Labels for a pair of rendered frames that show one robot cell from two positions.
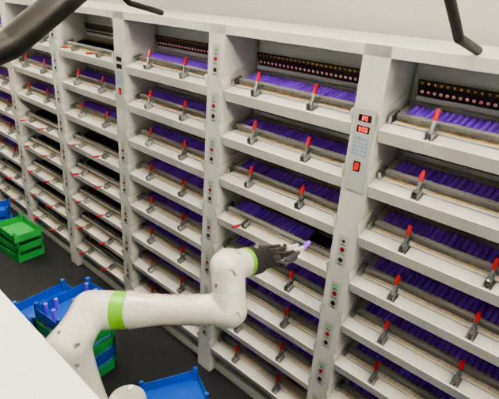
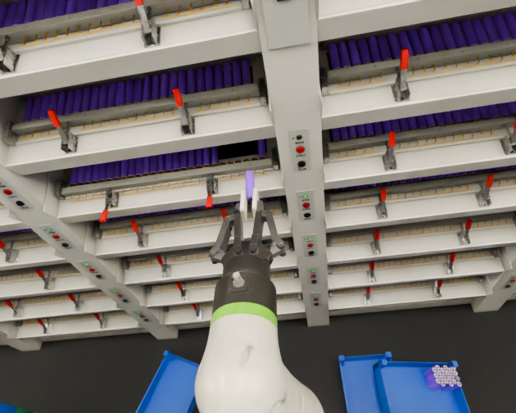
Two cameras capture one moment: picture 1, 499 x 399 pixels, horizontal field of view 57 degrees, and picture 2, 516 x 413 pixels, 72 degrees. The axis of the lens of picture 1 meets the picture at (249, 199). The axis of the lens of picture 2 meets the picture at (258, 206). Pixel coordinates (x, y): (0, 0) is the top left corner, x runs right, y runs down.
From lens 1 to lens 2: 1.06 m
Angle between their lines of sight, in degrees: 35
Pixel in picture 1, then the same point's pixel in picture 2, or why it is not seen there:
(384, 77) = not seen: outside the picture
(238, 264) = (274, 377)
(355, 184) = (291, 30)
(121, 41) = not seen: outside the picture
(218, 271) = not seen: outside the picture
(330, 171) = (224, 32)
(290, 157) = (120, 52)
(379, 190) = (346, 14)
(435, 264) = (460, 88)
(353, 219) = (306, 96)
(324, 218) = (246, 122)
